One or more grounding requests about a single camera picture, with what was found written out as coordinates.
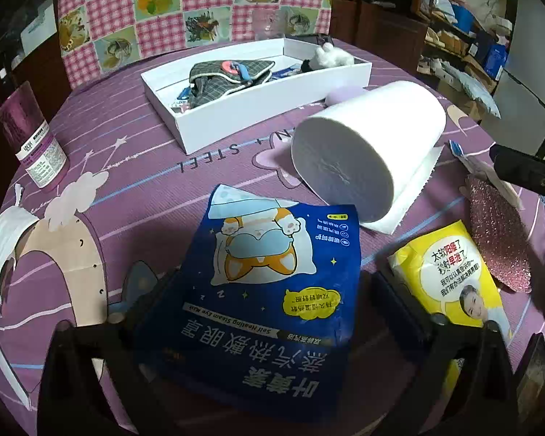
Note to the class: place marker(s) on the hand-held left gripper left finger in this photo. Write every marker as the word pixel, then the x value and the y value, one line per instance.
pixel 154 299

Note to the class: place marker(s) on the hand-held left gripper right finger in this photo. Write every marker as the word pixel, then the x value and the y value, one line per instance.
pixel 404 309

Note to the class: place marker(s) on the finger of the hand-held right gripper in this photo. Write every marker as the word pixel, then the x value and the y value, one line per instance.
pixel 527 170

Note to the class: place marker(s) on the pink glitter pouch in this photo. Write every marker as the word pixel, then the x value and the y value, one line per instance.
pixel 495 236

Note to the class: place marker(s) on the blue eye mask packet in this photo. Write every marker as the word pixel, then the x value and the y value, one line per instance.
pixel 254 327

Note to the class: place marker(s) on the white paper roll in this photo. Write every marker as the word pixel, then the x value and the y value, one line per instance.
pixel 368 154

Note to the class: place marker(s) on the white cardboard box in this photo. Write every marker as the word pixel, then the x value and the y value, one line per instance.
pixel 236 118

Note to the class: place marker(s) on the white sachet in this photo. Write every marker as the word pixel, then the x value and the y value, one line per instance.
pixel 486 170

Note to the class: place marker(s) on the yellow tissue packet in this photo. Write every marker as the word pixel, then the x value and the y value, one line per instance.
pixel 445 272

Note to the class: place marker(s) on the small blue white packet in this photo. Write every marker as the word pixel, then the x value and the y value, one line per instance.
pixel 459 150

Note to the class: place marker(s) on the white refrigerator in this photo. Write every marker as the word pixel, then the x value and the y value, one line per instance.
pixel 531 54

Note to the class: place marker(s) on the clutter of boxes and bags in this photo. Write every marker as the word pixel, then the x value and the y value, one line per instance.
pixel 463 54

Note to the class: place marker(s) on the white curved paper sheet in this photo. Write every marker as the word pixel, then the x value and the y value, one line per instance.
pixel 4 245

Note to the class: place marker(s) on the lavender sponge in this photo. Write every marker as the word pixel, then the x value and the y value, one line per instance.
pixel 345 95

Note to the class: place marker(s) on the purple canister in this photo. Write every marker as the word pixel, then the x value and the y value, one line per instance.
pixel 32 141

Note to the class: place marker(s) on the wooden cabinet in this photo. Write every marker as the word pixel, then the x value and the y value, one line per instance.
pixel 381 27

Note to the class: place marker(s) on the white fluffy plush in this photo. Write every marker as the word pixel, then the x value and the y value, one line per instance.
pixel 331 57

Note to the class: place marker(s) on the grey plaid eye mask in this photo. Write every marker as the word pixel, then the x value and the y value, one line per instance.
pixel 218 75

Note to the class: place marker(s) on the dark blue flat packet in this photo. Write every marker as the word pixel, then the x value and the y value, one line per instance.
pixel 286 71

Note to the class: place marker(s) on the chair with patchwork cover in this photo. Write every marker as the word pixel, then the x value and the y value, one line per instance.
pixel 163 18

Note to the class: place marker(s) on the white printed carton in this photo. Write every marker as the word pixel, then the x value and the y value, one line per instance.
pixel 38 32

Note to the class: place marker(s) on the clear glass cup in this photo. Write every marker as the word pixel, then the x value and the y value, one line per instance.
pixel 269 25

